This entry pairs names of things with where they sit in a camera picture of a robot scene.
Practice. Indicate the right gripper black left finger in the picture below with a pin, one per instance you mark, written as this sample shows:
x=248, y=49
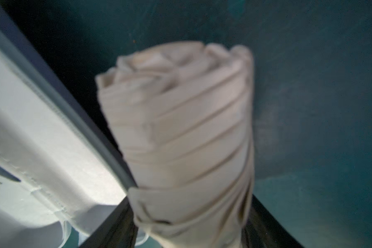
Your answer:
x=117, y=231

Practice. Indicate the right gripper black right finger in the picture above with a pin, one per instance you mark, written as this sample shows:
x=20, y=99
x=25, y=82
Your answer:
x=264, y=231

